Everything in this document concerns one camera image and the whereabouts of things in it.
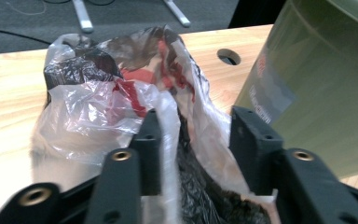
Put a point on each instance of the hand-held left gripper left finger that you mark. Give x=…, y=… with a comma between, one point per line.
x=149, y=149

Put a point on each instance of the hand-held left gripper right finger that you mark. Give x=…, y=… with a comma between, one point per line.
x=251, y=149

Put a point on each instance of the black plastic bag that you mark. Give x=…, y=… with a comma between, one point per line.
x=199, y=193

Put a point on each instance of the translucent plastic trash bag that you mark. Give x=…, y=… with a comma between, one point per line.
x=84, y=118

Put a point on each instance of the green trash bin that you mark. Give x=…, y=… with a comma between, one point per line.
x=323, y=93

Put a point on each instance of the grey metal stand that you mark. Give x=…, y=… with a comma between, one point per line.
x=85, y=21

